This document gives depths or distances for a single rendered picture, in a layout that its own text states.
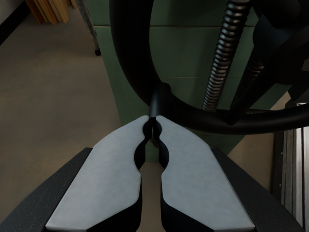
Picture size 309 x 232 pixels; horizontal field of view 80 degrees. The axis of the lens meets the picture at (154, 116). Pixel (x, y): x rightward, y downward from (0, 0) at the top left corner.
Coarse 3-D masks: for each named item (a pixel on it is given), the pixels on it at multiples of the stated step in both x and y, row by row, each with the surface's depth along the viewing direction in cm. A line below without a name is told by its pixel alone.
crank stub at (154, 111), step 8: (160, 88) 16; (168, 88) 16; (152, 96) 16; (160, 96) 16; (168, 96) 16; (152, 104) 16; (160, 104) 15; (168, 104) 15; (152, 112) 15; (160, 112) 14; (168, 112) 15; (176, 120) 15; (152, 128) 14; (152, 136) 14
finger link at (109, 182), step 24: (144, 120) 11; (96, 144) 9; (120, 144) 9; (144, 144) 10; (96, 168) 8; (120, 168) 8; (72, 192) 7; (96, 192) 7; (120, 192) 7; (72, 216) 6; (96, 216) 6; (120, 216) 6
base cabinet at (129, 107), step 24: (168, 48) 36; (192, 48) 36; (240, 48) 36; (120, 72) 41; (168, 72) 41; (192, 72) 41; (240, 72) 41; (120, 96) 48; (192, 96) 48; (264, 96) 48; (120, 120) 58; (216, 144) 73
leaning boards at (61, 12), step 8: (32, 0) 143; (40, 0) 137; (48, 0) 142; (56, 0) 140; (64, 0) 162; (72, 0) 163; (32, 8) 144; (40, 8) 147; (48, 8) 145; (56, 8) 147; (64, 8) 151; (40, 16) 153; (48, 16) 147; (56, 16) 152; (64, 16) 152; (40, 24) 154
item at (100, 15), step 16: (96, 0) 28; (160, 0) 28; (176, 0) 28; (192, 0) 28; (208, 0) 28; (224, 0) 28; (96, 16) 30; (160, 16) 30; (176, 16) 30; (192, 16) 30; (208, 16) 30; (256, 16) 30
